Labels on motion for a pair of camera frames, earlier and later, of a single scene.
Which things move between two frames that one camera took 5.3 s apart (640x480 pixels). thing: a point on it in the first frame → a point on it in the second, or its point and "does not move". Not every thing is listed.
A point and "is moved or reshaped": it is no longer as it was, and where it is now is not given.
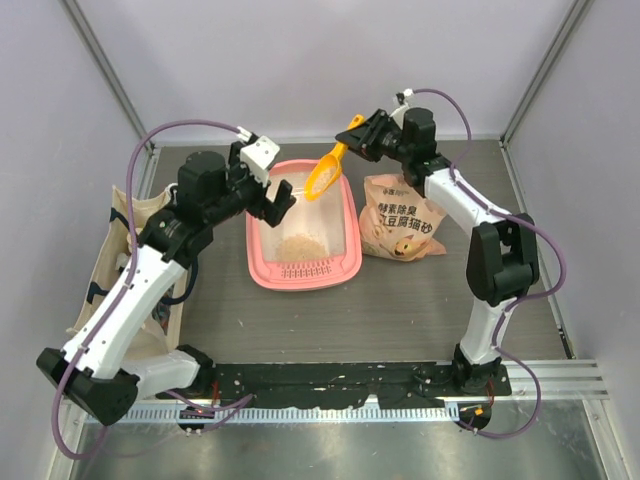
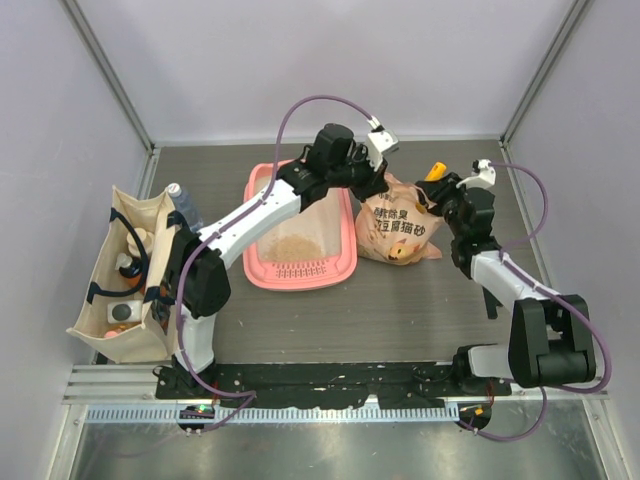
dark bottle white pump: (121, 261) does not move
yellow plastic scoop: (327, 172) is moved or reshaped
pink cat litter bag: (396, 223) does not move
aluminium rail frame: (554, 379) does not move
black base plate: (423, 384) does not move
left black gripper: (271, 211) → (375, 181)
